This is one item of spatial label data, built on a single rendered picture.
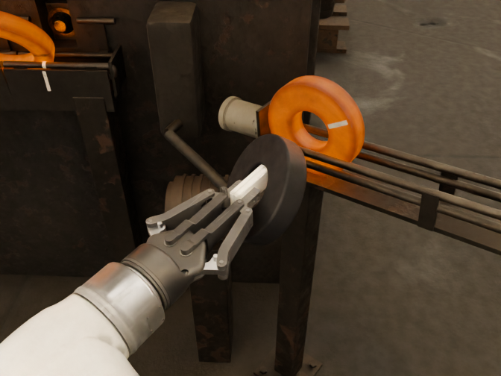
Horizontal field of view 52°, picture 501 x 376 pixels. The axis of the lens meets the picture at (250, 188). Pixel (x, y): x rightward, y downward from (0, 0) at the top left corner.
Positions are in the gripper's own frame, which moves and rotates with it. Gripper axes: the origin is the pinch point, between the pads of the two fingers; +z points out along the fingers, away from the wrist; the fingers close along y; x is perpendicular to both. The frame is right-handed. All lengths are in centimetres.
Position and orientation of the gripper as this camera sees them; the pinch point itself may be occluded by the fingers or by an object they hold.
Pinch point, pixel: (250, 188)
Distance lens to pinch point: 68.2
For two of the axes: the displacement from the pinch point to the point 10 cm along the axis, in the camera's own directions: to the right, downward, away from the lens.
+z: 6.1, -5.5, 5.7
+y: 8.0, 3.9, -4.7
